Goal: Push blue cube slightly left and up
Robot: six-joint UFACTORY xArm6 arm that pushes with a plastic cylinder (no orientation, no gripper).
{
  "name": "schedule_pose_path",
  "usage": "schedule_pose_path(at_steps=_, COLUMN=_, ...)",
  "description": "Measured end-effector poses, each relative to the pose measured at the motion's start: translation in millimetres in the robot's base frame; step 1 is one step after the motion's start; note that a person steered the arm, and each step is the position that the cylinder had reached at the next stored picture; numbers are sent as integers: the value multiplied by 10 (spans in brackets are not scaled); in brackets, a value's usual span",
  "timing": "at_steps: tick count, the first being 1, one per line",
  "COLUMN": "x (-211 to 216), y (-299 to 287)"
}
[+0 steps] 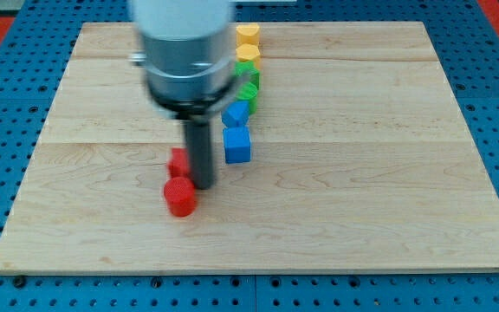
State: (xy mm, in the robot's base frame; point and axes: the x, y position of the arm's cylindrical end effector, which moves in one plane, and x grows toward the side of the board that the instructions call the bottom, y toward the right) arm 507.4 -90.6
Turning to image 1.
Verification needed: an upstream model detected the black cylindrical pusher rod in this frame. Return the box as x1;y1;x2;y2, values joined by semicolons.
183;121;215;190

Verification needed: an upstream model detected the blue cube block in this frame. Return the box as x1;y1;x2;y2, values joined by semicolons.
223;127;251;164

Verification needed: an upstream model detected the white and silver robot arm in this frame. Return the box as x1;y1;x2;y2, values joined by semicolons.
129;0;249;190

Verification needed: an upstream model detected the red angular block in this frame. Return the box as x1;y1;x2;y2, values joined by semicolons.
167;147;191;179

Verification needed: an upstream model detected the blue angular block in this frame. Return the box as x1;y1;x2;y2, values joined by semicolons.
221;101;250;127

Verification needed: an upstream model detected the red cylinder block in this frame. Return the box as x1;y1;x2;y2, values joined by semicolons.
163;177;197;218

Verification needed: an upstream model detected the green round block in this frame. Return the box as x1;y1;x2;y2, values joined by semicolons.
236;82;258;114

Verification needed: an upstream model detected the green angular block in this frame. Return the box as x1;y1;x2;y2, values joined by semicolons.
235;61;260;89

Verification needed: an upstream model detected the yellow hexagonal block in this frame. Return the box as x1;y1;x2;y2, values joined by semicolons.
236;43;262;69

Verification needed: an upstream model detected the yellow half-round block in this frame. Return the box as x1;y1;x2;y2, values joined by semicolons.
236;23;261;47

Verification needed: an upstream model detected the light wooden board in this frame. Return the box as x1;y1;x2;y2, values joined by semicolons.
0;22;499;276

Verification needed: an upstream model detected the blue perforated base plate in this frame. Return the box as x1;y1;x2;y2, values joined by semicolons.
0;0;499;311

